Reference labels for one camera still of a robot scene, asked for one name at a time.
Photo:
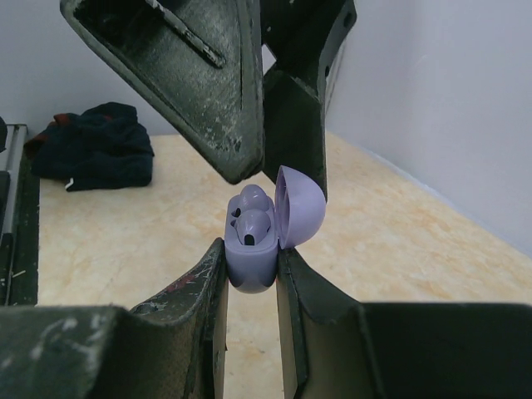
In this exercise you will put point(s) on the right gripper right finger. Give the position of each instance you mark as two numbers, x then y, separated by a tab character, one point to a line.
333	346

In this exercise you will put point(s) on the dark blue cloth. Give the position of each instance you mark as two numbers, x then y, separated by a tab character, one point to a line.
103	148

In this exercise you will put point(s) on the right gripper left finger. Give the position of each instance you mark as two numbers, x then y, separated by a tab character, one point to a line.
172	345

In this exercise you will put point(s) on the purple earbud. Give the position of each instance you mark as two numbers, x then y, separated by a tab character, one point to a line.
252	226
251	197

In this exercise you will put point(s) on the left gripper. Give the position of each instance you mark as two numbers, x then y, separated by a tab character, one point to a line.
199	64

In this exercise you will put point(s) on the purple earbud charging case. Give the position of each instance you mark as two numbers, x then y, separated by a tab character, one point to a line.
297	212

